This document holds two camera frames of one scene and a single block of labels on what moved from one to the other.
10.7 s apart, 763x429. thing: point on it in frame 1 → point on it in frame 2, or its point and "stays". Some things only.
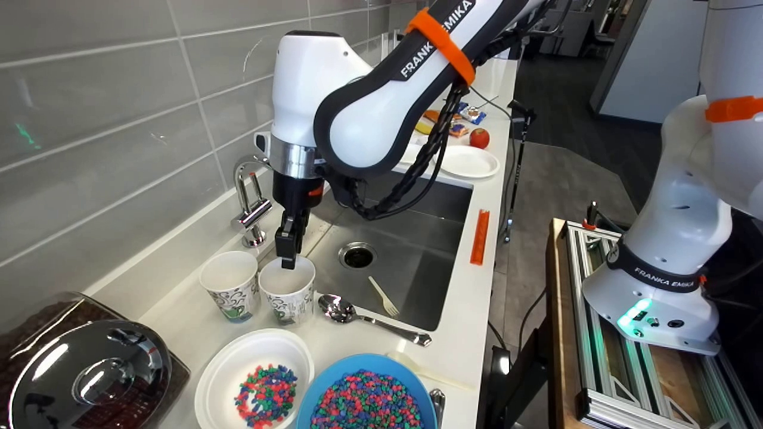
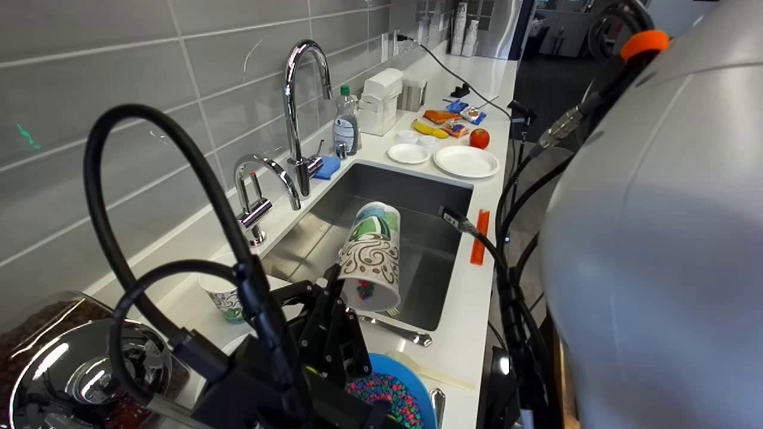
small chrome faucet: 253,201 stays
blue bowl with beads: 370,393 stays
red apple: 481,140 stays
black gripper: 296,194 → 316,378
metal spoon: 340,310 stays
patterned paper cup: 288,290 → 369,264
